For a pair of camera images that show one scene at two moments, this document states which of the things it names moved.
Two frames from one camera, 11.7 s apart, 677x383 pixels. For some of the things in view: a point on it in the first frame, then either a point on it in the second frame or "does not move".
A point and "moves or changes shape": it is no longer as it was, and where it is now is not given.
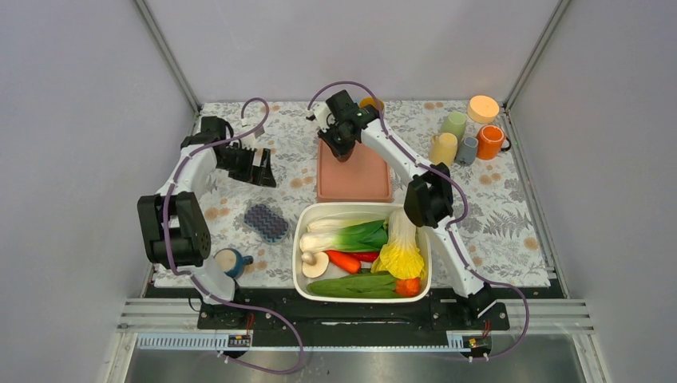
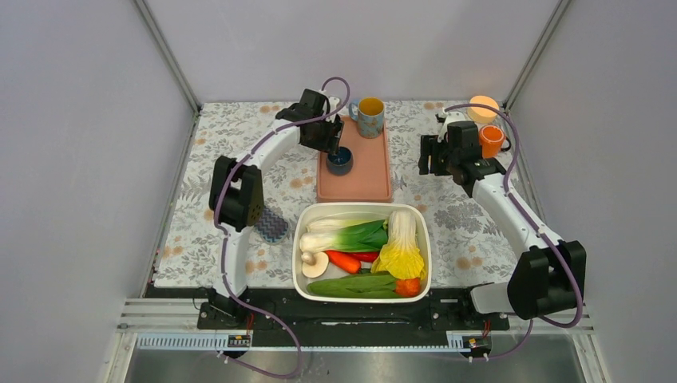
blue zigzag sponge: [272, 228] does not move
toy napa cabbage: [400, 252] does not move
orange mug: [491, 141] does not move
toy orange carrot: [344, 262] does not move
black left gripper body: [239, 162] → [320, 138]
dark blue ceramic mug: [231, 262] moves or changes shape
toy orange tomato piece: [408, 286] does not move
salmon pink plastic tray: [362, 179] does not move
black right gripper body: [334, 132] → [448, 157]
